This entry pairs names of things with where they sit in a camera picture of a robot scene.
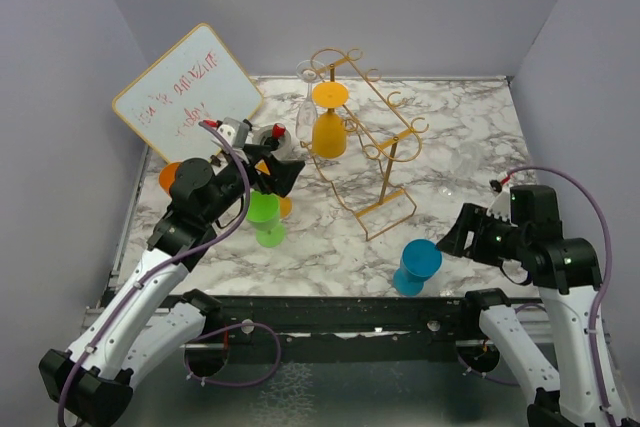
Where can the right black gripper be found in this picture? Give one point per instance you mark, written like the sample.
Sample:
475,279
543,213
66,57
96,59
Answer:
474,217

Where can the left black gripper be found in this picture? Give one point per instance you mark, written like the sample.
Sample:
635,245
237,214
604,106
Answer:
283,172

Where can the blue goblet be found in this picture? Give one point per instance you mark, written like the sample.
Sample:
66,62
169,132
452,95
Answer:
420,261

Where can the clear wine glass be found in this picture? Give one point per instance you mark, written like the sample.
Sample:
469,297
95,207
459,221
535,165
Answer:
307,112

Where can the yellow goblet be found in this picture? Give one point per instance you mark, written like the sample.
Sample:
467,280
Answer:
329,134
285,203

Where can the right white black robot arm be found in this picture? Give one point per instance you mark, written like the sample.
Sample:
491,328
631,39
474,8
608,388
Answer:
523,225

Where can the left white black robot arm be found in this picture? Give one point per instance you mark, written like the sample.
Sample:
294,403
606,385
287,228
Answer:
95,377

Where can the green goblet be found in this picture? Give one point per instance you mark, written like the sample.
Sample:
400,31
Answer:
264,216

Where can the grey holder with marker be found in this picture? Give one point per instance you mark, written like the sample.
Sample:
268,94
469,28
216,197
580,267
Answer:
274,139

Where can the clear glass right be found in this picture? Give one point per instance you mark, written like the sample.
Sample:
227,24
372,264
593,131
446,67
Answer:
461,163

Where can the orange cup left back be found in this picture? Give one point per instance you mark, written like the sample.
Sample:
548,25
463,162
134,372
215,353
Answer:
167,176

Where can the whiteboard with red writing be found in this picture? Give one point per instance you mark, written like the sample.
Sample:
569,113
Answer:
196,79

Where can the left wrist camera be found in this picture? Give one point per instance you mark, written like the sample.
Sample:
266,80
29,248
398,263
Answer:
234,132

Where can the gold wire glass rack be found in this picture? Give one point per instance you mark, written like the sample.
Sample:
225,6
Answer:
401,147

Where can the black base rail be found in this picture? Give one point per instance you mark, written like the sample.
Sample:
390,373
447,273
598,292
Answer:
351,329

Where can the aluminium extrusion rail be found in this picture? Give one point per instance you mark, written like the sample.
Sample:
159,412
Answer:
93,321

